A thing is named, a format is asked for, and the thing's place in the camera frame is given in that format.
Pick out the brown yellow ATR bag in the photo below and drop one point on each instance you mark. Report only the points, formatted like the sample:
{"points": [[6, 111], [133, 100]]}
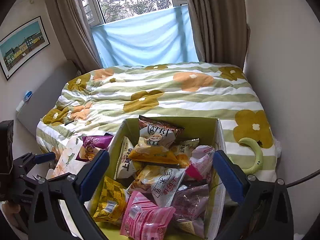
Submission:
{"points": [[155, 139]]}

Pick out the beige curtain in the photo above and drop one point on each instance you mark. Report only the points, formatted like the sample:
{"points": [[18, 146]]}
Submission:
{"points": [[220, 30], [73, 33]]}

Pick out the yellow checkered snack bag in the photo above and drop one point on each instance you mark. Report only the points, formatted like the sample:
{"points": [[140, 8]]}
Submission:
{"points": [[112, 202]]}

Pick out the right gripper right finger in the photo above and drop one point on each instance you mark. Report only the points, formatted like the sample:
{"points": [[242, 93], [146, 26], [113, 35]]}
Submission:
{"points": [[264, 208]]}

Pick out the right beige curtain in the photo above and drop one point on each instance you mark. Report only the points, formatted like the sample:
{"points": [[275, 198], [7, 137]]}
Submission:
{"points": [[220, 30]]}

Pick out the green neck fan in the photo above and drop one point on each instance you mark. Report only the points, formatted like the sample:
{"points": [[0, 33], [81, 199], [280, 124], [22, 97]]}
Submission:
{"points": [[248, 155]]}

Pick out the green cardboard box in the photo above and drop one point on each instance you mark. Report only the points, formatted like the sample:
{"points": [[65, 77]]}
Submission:
{"points": [[209, 131]]}

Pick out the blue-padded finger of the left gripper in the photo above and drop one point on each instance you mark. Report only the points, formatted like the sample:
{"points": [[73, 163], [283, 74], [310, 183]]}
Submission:
{"points": [[44, 158]]}

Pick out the orange chip bag in box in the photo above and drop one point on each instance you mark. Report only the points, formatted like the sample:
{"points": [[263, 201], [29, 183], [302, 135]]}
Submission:
{"points": [[183, 151]]}

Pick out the pink striped snack bag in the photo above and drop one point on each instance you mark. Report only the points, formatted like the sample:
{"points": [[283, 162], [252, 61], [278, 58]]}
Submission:
{"points": [[145, 220]]}

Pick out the grey upholstered headboard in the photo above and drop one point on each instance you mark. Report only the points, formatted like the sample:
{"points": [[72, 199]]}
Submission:
{"points": [[45, 96]]}

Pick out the left beige curtain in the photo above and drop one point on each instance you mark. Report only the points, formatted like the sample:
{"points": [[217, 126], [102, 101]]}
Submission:
{"points": [[73, 33]]}

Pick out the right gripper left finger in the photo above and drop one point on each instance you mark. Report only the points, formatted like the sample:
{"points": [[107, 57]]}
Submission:
{"points": [[46, 220]]}

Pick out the framed townscape picture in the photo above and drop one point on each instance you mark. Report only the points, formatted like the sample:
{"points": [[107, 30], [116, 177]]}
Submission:
{"points": [[21, 45]]}

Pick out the white Oishi bag in box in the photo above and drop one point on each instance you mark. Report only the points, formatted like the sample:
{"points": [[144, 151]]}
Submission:
{"points": [[126, 167]]}

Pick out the floral striped quilt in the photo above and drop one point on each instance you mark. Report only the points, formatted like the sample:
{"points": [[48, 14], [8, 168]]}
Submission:
{"points": [[97, 102]]}

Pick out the grey corn snack bag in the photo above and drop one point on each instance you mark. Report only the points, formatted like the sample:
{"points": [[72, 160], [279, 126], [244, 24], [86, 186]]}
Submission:
{"points": [[161, 182]]}

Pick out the mauve red snack bag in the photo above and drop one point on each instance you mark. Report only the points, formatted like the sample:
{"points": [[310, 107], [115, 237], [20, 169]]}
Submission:
{"points": [[190, 204]]}

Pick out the purple chip bag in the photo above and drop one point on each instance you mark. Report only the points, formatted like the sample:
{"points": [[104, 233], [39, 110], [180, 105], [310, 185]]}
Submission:
{"points": [[91, 145]]}

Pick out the light blue hanging cloth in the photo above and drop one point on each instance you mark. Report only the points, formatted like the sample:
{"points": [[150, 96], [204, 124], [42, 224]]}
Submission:
{"points": [[159, 37]]}

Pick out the white blue tube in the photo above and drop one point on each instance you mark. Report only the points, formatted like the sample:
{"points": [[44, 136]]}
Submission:
{"points": [[25, 99]]}

